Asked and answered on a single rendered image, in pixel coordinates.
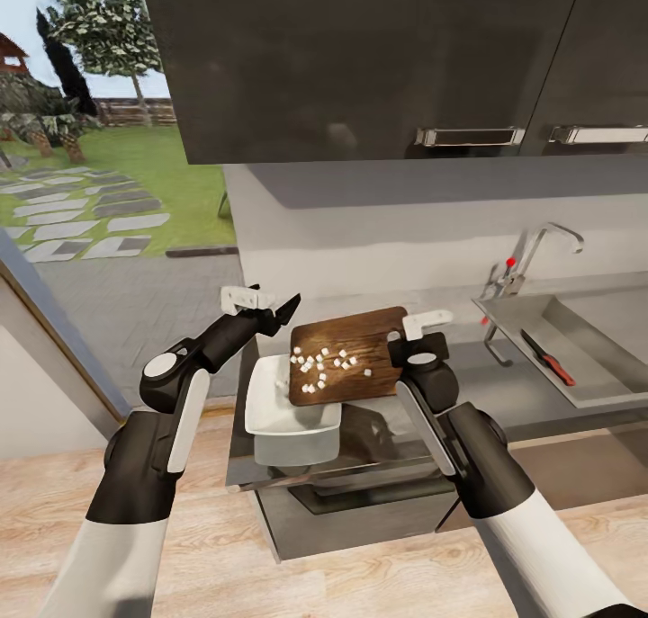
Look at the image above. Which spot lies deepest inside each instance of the bowl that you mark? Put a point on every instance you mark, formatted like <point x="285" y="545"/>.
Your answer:
<point x="269" y="412"/>

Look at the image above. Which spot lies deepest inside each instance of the cutting board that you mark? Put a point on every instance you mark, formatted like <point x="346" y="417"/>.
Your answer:
<point x="362" y="337"/>

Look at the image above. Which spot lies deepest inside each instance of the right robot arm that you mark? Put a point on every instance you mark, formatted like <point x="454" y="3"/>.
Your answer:
<point x="546" y="572"/>

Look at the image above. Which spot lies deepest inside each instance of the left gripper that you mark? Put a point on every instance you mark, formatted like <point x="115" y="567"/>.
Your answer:
<point x="239" y="329"/>

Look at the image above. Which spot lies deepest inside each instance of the fixed window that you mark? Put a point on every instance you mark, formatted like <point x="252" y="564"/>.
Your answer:
<point x="115" y="245"/>

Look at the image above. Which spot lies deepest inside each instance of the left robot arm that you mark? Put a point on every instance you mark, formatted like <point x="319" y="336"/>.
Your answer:
<point x="112" y="568"/>

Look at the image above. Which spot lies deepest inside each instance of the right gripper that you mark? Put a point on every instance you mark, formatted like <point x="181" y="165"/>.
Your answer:
<point x="399" y="347"/>

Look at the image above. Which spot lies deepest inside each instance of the parer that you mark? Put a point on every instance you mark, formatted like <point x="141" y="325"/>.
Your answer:
<point x="550" y="361"/>

